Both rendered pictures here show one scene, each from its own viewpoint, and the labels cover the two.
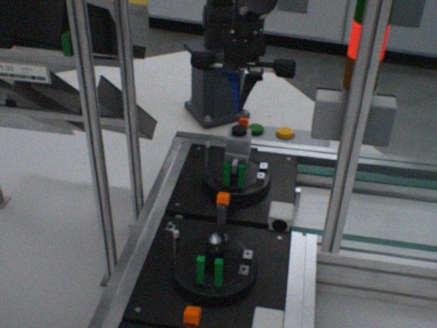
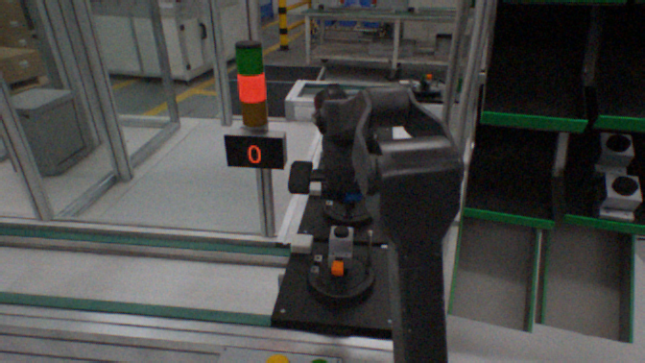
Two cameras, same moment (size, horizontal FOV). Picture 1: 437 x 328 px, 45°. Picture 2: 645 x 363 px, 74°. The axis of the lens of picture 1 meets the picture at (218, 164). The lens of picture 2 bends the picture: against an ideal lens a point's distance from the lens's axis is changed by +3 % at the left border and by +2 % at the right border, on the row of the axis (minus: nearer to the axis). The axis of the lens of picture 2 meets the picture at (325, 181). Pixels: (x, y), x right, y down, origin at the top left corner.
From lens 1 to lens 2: 153 cm
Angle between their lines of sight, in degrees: 116
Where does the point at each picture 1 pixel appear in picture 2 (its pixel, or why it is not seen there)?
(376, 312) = not seen: hidden behind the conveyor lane
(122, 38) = (460, 141)
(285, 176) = (291, 286)
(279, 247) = (305, 226)
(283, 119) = not seen: outside the picture
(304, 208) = (274, 294)
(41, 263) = not seen: hidden behind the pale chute
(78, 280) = (449, 261)
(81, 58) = (450, 92)
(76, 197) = (514, 339)
